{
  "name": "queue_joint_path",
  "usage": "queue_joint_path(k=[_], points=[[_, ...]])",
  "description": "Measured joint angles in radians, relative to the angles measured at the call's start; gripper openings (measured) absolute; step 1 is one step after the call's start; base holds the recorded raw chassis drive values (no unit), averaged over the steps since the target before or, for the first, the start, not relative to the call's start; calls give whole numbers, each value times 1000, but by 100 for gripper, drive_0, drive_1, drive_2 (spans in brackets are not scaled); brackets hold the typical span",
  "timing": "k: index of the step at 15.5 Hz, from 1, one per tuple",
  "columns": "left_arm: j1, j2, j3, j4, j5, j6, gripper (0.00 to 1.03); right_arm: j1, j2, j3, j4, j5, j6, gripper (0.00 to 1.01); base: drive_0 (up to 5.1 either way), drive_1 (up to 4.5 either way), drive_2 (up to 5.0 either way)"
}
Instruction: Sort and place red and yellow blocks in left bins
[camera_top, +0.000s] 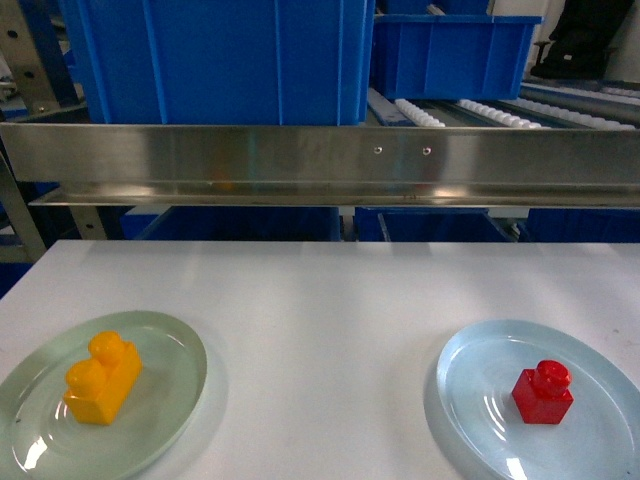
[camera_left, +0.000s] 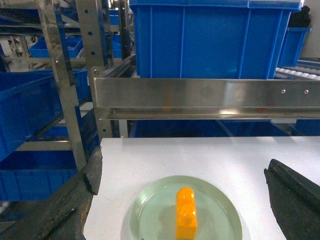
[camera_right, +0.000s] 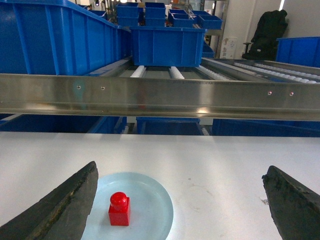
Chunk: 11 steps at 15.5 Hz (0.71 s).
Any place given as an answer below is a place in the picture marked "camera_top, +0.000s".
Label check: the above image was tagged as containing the black bag in background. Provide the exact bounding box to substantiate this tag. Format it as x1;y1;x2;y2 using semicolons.
530;0;634;80

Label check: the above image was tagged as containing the yellow two-stud toy block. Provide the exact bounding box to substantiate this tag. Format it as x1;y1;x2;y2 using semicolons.
63;331;143;426

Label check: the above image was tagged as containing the large blue bin on left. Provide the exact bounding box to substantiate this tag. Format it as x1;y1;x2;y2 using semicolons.
61;1;374;126

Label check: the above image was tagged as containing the stainless steel shelf rail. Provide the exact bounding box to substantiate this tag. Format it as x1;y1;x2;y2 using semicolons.
1;123;639;208

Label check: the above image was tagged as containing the red one-stud toy block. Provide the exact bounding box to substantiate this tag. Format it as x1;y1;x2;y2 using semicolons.
511;359;574;425

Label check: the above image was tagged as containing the pale green round plate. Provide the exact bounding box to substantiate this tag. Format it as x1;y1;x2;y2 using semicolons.
1;311;207;479

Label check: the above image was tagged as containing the large blue bin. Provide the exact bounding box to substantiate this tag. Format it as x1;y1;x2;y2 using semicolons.
61;1;374;126
371;14;542;101

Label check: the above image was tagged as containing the large blue bin on right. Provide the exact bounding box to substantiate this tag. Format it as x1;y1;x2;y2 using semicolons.
371;14;542;101

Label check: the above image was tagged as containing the pale blue round plate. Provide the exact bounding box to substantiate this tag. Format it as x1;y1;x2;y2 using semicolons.
424;320;639;479

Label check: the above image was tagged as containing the white roller conveyor track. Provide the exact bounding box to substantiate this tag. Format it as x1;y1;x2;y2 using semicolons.
394;99;542;129

